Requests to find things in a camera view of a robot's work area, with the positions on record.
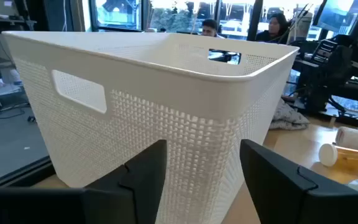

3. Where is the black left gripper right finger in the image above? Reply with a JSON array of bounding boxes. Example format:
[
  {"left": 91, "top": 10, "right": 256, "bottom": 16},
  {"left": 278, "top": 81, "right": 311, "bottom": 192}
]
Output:
[{"left": 239, "top": 139, "right": 358, "bottom": 224}]

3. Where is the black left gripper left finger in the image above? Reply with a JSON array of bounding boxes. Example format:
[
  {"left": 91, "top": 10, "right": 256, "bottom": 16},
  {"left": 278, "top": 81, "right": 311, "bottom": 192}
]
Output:
[{"left": 0, "top": 139, "right": 168, "bottom": 224}]

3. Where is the orange pill bottle white cap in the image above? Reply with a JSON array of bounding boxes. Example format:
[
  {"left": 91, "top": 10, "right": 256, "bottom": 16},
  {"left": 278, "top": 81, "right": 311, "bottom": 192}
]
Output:
[{"left": 318, "top": 142, "right": 358, "bottom": 170}]

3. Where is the white perforated plastic basket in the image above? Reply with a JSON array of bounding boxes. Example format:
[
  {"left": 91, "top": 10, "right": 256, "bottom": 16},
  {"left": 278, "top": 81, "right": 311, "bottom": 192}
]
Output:
[{"left": 1, "top": 30, "right": 300, "bottom": 224}]

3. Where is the grey patterned folded cloth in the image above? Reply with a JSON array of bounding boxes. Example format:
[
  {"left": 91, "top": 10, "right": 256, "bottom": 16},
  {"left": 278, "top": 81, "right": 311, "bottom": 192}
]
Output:
[{"left": 268, "top": 98, "right": 310, "bottom": 131}]

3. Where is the black monitor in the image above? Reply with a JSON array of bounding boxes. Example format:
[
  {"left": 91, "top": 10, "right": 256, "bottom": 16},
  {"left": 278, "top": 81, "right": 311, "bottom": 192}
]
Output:
[{"left": 317, "top": 0, "right": 358, "bottom": 34}]

